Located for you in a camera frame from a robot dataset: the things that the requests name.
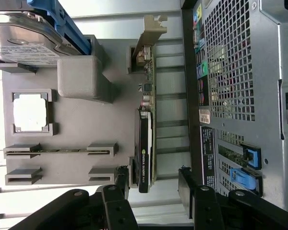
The silver CPU chip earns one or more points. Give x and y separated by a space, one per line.
30 112

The grey parts rack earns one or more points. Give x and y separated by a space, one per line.
74 119

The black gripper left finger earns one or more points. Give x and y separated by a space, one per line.
117 210

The black rear label sticker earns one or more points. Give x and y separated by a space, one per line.
207 155

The open black PC case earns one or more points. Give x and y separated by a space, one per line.
266 72

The green RAM stick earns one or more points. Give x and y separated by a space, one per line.
62 151

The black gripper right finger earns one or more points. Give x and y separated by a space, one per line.
204 208

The light blue case latch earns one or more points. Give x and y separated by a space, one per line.
244 178

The blue disk caddy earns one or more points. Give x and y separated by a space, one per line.
69 31

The blue clip black frame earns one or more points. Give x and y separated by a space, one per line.
253 155

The silver hard disk drive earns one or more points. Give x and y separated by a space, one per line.
21 40

